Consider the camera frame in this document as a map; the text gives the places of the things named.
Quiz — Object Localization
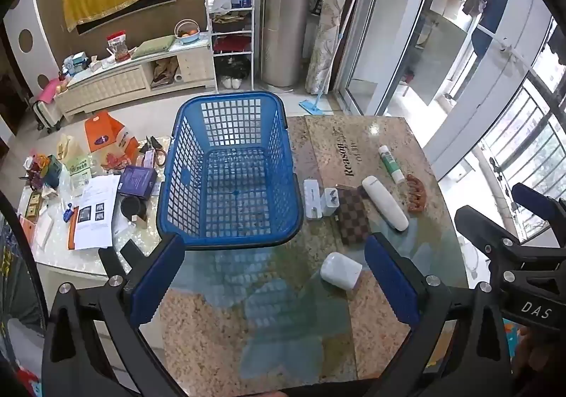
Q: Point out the white rectangular charger box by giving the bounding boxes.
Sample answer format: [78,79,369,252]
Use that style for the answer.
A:
[303,179,323,219]

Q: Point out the cream fabric item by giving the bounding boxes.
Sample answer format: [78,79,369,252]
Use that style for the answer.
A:
[55,134,74,159]

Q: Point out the orange white printed bag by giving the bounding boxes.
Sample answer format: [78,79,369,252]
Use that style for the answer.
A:
[99,127,139,172]

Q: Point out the white plug adapter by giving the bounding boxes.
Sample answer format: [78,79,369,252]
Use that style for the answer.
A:
[322,187,340,217]

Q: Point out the hanging dark clothes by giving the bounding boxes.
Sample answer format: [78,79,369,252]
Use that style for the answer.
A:
[462,0,510,58]

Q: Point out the red handled scissors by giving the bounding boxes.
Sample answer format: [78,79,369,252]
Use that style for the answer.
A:
[144,136,169,168]

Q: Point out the cream suitcase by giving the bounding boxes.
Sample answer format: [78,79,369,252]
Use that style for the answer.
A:
[30,96,63,133]

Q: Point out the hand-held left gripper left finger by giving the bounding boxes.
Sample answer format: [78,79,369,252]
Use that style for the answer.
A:
[41,233,186,397]

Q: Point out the cream tv cabinet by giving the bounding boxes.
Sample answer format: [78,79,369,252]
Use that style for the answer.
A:
[53,43,217,120]

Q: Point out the fruit basket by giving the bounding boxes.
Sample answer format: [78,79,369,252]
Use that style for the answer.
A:
[174,19,200,45]

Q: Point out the purple cardboard box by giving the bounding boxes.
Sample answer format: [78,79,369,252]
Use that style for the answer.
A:
[119,166,158,198]

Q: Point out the blue plastic basket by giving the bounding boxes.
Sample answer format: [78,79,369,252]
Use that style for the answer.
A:
[156,91,305,251]

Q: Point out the pink item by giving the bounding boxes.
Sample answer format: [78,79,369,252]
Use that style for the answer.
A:
[37,79,63,103]

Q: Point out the dark teal container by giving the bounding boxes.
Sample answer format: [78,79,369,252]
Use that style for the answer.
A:
[44,156,63,188]

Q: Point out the white shelf rack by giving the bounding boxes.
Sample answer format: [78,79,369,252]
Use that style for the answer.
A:
[204,0,256,92]

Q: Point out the green label packet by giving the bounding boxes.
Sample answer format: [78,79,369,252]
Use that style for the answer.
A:
[66,156,92,196]

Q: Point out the blue flat mop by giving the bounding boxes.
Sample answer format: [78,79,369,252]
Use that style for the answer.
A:
[298,0,368,115]

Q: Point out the green cushion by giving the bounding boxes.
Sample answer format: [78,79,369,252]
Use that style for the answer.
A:
[132,35,177,59]

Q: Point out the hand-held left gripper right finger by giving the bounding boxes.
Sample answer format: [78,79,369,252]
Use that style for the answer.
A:
[364,232,514,397]

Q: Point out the person's right hand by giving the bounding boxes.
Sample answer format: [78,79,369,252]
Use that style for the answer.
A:
[513,325,566,380]

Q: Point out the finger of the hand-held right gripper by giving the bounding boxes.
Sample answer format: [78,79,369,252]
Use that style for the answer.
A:
[512,182,566,225]
[455,205,531,266]

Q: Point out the patterned curtain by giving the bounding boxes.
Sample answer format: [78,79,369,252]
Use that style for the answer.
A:
[305,0,364,95]

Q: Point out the grey tower air conditioner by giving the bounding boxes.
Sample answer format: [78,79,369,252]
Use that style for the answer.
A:
[261,0,311,88]

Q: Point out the white earbuds case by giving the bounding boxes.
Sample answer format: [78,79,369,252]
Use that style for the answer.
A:
[319,252,363,290]

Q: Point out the green white tube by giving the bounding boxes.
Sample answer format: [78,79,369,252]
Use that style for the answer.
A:
[378,145,405,184]

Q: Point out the red snack bag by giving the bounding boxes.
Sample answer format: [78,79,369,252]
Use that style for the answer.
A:
[106,31,130,62]

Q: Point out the brown hair claw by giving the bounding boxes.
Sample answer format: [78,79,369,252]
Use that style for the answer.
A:
[404,173,429,214]

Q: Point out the white paper sheets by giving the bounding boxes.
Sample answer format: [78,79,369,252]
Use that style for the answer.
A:
[71,176,121,251]

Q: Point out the brown checkered wallet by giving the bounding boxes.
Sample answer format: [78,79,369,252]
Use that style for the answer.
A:
[331,185,372,246]

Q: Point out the white remote control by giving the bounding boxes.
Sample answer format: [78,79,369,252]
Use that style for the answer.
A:
[362,175,410,232]

